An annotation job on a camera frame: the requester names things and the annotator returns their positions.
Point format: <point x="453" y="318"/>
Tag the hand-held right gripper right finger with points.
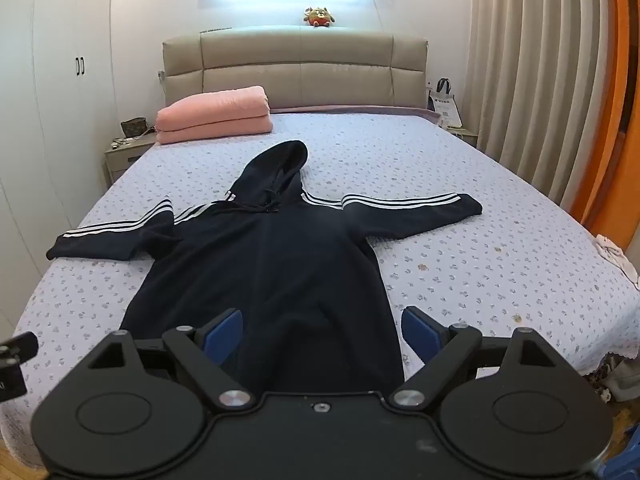
<point x="421" y="335"/>

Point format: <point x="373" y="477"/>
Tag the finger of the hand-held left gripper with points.
<point x="20" y="346"/>

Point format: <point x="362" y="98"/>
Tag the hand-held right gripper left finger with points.
<point x="224" y="336"/>

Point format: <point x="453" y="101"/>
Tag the dark navy striped hoodie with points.
<point x="270" y="270"/>

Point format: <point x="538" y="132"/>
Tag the bed with floral bedspread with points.
<point x="425" y="220"/>

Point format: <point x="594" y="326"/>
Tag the beige nightstand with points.
<point x="125" y="155"/>
<point x="465" y="135"/>

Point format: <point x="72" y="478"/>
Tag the crumpled white cloth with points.
<point x="617" y="255"/>

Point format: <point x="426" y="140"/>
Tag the small patterned pouch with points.
<point x="133" y="126"/>

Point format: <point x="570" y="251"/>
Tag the white tote bag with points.
<point x="446" y="105"/>

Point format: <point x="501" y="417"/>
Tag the blue plastic object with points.
<point x="622" y="455"/>

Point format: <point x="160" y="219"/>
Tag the white wardrobe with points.
<point x="55" y="110"/>

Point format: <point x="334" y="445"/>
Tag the beige padded headboard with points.
<point x="300" y="70"/>

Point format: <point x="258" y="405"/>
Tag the beige pleated curtain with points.
<point x="530" y="70"/>

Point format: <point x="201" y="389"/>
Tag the orange panel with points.
<point x="607" y="110"/>

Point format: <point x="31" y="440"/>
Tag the small plush toy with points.
<point x="318" y="16"/>

